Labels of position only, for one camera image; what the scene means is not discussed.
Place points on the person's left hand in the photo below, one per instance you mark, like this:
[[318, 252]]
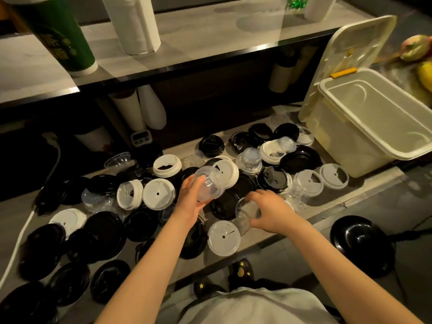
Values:
[[187, 205]]

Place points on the black star slipper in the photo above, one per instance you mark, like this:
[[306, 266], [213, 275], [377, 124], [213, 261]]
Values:
[[241, 273], [207, 288]]

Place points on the person's white shirt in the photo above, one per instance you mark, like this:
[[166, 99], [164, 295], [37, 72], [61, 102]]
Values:
[[256, 308]]

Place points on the small digital timer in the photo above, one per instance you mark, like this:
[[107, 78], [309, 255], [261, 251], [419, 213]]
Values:
[[141, 138]]

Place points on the grey wooden table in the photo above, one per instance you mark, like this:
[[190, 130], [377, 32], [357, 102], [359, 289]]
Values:
[[357, 190]]

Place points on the person's left forearm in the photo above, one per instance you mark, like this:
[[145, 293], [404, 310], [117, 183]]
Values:
[[148, 276]]

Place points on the white plastic storage bin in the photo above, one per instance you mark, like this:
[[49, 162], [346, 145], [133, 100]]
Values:
[[337, 145]]

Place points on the grey bar counter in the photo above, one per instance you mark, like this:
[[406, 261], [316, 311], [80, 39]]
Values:
[[202, 33]]

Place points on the black round base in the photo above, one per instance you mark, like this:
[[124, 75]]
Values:
[[361, 246]]

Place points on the tall white paper cup stack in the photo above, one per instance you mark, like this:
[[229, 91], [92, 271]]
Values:
[[319, 8]]

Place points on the pile of cup lids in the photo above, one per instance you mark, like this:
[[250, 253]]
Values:
[[101, 232]]

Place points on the green plastic bottle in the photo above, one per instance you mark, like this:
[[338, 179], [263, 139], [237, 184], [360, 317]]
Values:
[[297, 1]]

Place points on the person's right forearm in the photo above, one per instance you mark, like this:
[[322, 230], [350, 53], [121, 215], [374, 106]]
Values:
[[344, 276]]

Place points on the white paper towel roll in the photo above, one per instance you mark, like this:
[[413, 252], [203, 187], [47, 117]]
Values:
[[131, 23]]

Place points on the person's right hand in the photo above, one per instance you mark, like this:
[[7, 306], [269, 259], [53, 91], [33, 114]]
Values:
[[276, 215]]

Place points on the yellow fruit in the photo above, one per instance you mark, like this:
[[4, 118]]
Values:
[[426, 77]]

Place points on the green paper cup stack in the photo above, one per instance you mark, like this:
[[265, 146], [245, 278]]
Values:
[[57, 37]]

